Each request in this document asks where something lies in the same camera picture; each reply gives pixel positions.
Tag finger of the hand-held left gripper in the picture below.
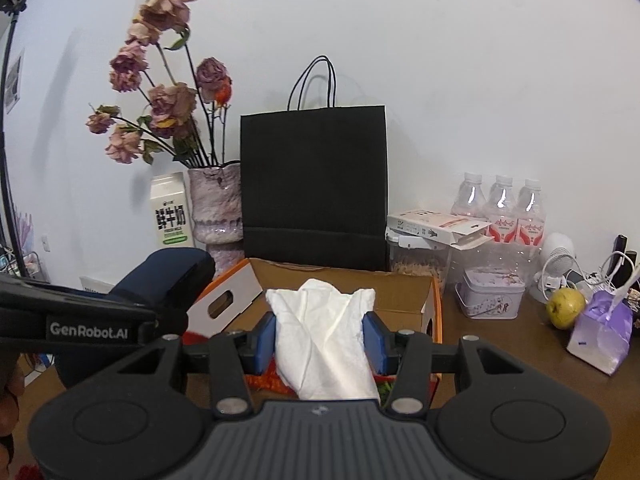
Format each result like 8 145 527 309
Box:
148 305 176 337

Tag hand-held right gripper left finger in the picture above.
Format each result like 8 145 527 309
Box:
117 311 277 418

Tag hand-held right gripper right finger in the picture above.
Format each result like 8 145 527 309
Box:
364 311 523 418

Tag navy blue cloth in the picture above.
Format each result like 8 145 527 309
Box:
107 247 217 335

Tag orange and white cardboard box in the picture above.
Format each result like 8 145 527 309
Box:
187 257 443 401

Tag white tissue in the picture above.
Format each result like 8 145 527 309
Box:
265 278 381 401

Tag person's left hand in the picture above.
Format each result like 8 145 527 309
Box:
0 360 26 466

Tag clear plastic food container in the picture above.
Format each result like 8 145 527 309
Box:
386 232 453 291

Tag white green milk carton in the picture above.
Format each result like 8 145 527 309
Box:
150 171 196 249

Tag pink mottled vase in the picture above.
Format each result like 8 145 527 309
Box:
187 161 244 271

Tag small white tin box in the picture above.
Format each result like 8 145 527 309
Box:
455 266 527 320

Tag flat white pink box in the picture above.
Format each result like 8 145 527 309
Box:
386 208 493 251

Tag black paper bag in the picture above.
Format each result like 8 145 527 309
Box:
240 55 390 272

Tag clear water bottle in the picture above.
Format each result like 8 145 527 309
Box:
515 178 547 251
484 175 518 243
451 172 488 218

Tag yellow-green apple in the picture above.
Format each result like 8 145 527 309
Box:
546 287 587 330

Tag white mini fan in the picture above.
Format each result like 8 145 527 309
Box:
531 232 578 303

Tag dried rose bouquet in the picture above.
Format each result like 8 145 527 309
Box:
86 0 233 168

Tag purple gift box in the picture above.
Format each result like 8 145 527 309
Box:
566 287 633 376

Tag dark slim bottle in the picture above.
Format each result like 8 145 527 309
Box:
611 234 630 281

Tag white cables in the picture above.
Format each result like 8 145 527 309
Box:
565 250 640 291

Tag wall poster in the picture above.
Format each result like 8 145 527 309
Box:
4 49 26 113

